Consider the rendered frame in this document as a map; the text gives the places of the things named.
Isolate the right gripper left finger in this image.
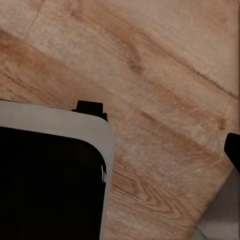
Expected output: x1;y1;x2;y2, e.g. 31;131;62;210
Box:
0;133;26;193

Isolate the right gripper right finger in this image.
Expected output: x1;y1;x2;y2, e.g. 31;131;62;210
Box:
224;133;240;173

